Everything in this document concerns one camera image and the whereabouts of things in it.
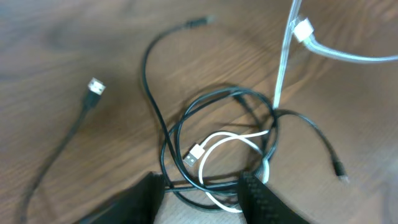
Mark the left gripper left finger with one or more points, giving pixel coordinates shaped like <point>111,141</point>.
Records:
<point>138,204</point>

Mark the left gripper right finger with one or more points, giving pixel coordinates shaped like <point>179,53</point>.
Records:
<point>260,205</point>

